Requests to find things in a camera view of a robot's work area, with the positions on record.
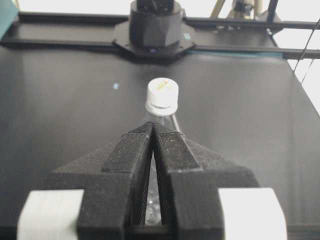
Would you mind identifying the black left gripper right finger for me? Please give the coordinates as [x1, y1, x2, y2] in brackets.
[152, 122, 288, 240]

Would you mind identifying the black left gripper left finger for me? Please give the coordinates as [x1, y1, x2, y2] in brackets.
[16, 121, 153, 240]

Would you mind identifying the clear plastic bottle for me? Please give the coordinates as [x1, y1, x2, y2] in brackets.
[143, 111, 182, 226]

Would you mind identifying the white bottle cap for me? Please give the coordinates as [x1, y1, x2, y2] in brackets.
[145, 77, 179, 117]

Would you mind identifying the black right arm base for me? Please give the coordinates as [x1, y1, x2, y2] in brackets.
[112, 0, 196, 59]

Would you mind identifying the beige tripod stand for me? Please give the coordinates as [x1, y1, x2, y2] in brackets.
[209, 0, 264, 20]

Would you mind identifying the black aluminium frame rail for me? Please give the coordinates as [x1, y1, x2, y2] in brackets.
[0, 12, 320, 60]

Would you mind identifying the black hanging cable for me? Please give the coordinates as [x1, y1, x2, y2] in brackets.
[292, 14, 320, 83]

